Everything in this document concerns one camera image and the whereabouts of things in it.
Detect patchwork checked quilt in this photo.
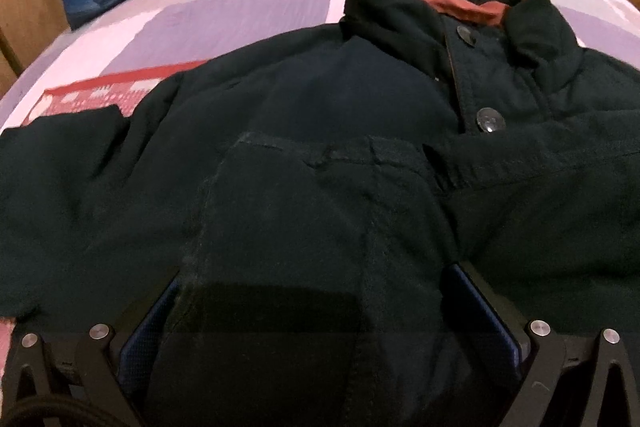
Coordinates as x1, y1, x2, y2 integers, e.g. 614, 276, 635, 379
0, 0, 640, 360

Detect dark green jacket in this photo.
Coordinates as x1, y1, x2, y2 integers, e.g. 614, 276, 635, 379
0, 0, 640, 427

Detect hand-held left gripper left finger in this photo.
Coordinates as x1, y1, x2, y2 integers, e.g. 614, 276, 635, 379
0, 277, 182, 427

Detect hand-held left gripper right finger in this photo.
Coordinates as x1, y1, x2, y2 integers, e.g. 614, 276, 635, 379
442, 261, 640, 427

